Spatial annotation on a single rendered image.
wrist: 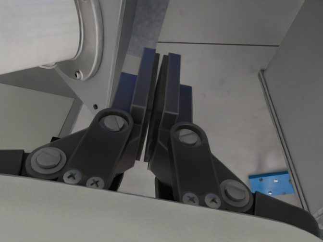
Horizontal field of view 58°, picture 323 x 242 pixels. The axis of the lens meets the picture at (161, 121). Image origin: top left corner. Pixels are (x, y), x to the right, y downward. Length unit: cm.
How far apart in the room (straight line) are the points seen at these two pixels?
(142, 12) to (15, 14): 32
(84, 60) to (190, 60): 138
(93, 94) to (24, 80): 168
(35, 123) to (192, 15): 111
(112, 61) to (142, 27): 28
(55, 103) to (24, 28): 167
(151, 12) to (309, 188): 90
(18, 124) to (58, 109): 26
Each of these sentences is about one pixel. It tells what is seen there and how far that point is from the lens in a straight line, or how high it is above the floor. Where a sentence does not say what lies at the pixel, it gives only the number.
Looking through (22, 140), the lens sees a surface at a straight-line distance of 183.
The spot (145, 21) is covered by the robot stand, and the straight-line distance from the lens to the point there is 65.
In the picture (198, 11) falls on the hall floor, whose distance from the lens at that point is 165.
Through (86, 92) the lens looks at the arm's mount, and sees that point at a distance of 48.
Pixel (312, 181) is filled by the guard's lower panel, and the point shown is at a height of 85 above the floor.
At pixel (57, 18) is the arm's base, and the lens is 40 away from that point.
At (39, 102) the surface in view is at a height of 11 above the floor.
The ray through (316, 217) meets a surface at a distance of 120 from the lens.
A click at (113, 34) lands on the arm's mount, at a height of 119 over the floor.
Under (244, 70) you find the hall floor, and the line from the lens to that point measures 186.
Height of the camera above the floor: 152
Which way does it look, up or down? 47 degrees down
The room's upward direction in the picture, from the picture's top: 175 degrees counter-clockwise
